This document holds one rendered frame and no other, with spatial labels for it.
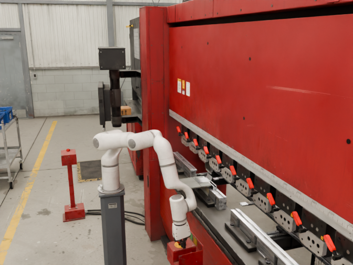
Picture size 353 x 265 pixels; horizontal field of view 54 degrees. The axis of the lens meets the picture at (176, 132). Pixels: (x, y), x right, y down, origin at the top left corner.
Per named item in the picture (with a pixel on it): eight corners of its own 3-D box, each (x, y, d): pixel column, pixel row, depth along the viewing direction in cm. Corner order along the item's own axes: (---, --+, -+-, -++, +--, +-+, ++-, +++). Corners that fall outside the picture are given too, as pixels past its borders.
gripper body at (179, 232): (185, 215, 209) (187, 231, 213) (169, 220, 206) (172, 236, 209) (190, 220, 203) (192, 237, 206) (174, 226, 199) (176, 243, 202)
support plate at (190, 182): (169, 181, 264) (169, 180, 263) (201, 176, 272) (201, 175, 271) (177, 191, 247) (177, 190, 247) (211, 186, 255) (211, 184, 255)
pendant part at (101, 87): (100, 114, 371) (97, 81, 361) (111, 114, 373) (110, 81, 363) (99, 125, 328) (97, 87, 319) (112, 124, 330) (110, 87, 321)
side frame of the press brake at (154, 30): (144, 229, 383) (138, 8, 322) (215, 217, 409) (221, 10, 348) (150, 241, 360) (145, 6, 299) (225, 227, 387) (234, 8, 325)
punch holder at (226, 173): (220, 175, 231) (221, 152, 226) (232, 174, 233) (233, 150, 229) (231, 184, 217) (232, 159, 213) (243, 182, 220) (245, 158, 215)
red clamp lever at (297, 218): (291, 211, 154) (301, 232, 149) (299, 210, 155) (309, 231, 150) (289, 213, 155) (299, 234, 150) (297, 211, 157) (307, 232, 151)
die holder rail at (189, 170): (172, 161, 339) (172, 152, 337) (177, 160, 341) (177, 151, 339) (190, 180, 294) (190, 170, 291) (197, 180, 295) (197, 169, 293)
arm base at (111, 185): (97, 195, 237) (96, 170, 232) (97, 184, 255) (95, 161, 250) (125, 193, 242) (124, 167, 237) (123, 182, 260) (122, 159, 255)
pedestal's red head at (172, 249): (166, 258, 225) (166, 234, 221) (189, 253, 231) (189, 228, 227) (178, 277, 208) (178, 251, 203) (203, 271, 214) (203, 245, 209)
